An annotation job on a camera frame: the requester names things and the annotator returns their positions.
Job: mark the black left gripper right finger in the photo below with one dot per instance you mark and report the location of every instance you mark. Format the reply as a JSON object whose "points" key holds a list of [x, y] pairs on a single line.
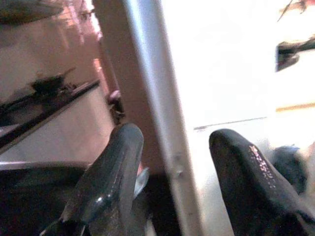
{"points": [[246, 182]]}

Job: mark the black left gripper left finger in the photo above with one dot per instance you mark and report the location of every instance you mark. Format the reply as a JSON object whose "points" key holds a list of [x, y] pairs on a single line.
{"points": [[110, 177]]}

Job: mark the dark cloth bundle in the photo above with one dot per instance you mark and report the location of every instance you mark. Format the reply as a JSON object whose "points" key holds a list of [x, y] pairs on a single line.
{"points": [[290, 167]]}

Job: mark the dark hanging object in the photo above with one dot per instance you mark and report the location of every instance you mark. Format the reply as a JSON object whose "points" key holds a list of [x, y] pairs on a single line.
{"points": [[292, 52]]}

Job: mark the grey metal post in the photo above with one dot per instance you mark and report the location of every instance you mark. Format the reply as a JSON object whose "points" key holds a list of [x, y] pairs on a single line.
{"points": [[162, 98]]}

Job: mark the black wall shelf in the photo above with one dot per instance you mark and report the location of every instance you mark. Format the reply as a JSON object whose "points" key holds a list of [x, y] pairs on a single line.
{"points": [[37, 103]]}

